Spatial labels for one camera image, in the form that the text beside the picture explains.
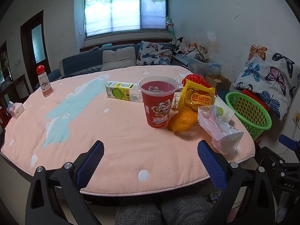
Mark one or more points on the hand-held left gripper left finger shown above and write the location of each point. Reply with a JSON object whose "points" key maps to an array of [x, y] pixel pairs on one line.
{"points": [[91, 161]]}

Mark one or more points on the clear plastic bag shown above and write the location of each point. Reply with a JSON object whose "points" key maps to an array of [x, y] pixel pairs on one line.
{"points": [[220, 133]]}

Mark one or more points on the white wall socket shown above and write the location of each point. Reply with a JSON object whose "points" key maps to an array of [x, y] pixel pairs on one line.
{"points": [[297, 118]]}

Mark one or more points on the red plastic box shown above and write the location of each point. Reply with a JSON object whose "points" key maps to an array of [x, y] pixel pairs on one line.
{"points": [[252, 92]]}

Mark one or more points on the blue sofa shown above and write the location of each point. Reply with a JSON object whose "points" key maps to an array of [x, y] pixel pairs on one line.
{"points": [[77, 63]]}

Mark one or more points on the window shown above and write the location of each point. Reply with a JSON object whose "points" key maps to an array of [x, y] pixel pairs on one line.
{"points": [[126, 9]]}

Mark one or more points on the red printed plastic cup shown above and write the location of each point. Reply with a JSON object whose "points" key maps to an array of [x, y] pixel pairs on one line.
{"points": [[159, 107]]}

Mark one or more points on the yellow snack packet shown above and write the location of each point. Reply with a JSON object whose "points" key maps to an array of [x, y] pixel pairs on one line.
{"points": [[194, 98]]}

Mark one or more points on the black white plush toy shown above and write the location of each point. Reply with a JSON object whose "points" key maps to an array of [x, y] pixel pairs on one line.
{"points": [[179, 43]]}

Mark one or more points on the green toy pinwheel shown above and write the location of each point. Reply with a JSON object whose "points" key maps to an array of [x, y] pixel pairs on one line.
{"points": [[170, 25]]}

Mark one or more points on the dark wooden cabinet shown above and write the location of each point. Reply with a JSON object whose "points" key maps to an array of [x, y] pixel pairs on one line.
{"points": [[9, 84]]}

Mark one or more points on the clear plastic storage bin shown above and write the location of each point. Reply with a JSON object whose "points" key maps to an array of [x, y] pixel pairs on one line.
{"points": [[206, 66]]}

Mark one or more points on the small butterfly print pillow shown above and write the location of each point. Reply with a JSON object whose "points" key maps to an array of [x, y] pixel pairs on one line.
{"points": [[152, 54]]}

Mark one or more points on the small white pink box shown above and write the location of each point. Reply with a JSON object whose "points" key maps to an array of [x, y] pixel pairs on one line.
{"points": [[16, 110]]}

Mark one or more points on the beige pillow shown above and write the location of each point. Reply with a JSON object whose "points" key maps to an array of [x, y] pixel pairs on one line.
{"points": [[117, 58]]}

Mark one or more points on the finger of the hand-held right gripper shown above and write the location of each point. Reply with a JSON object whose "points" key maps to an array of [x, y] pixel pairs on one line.
{"points": [[269, 155], [287, 141]]}

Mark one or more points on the cardboard box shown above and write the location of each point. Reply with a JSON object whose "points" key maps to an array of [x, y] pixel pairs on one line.
{"points": [[220, 84]]}

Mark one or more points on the green juice carton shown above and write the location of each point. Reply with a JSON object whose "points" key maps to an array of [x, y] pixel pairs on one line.
{"points": [[117, 91]]}

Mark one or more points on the large butterfly print pillow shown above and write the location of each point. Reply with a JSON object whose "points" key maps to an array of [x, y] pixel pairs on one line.
{"points": [[269, 75]]}

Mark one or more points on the green plastic basket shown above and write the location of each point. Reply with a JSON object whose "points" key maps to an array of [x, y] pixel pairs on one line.
{"points": [[257, 127]]}

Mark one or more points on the white bottle with red cap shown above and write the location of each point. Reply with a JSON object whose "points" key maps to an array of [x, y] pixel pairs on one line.
{"points": [[44, 86]]}

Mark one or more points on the red foam fruit net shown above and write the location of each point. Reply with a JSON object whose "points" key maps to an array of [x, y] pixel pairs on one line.
{"points": [[196, 79]]}

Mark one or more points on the teal tissue box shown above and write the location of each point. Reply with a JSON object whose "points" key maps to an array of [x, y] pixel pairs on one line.
{"points": [[107, 44]]}

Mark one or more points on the person's legs in plaid trousers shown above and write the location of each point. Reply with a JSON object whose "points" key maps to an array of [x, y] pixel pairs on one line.
{"points": [[164, 212]]}

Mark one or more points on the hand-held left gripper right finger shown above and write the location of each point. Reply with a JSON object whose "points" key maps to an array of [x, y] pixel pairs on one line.
{"points": [[211, 164]]}

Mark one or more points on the orange fruit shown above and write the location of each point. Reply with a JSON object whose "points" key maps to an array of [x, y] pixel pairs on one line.
{"points": [[182, 121]]}

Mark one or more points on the dark wooden door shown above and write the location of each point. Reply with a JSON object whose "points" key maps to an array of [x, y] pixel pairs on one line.
{"points": [[30, 51]]}

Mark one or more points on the pile of toys and cloths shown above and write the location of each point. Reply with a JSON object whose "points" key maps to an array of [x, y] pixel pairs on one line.
{"points": [[198, 51]]}

